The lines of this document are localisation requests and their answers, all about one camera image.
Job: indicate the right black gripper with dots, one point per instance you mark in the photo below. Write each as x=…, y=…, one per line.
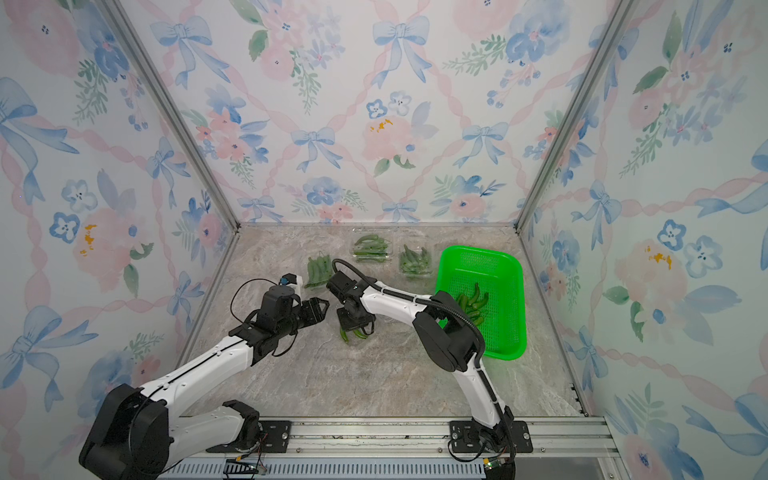
x=346, y=323

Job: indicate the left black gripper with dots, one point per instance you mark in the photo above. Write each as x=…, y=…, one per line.
x=314, y=310

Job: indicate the clear pepper container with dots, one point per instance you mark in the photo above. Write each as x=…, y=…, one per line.
x=372, y=248
x=415, y=260
x=319, y=271
x=351, y=333

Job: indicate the green peppers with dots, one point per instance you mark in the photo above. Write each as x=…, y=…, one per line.
x=474, y=303

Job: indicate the bright green plastic basket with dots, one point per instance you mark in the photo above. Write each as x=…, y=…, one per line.
x=489, y=286

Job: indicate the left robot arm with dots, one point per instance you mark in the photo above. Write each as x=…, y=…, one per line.
x=142, y=432

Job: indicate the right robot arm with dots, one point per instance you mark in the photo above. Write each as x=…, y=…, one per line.
x=448, y=336

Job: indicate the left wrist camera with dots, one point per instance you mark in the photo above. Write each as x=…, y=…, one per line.
x=289, y=284

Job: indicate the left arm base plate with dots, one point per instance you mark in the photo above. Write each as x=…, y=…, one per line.
x=264, y=436

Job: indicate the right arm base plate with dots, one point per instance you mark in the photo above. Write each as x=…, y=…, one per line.
x=467, y=436

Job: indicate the left aluminium corner post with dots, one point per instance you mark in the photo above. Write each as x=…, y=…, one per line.
x=118, y=20

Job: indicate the aluminium front rail frame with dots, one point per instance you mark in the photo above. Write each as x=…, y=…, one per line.
x=399, y=448

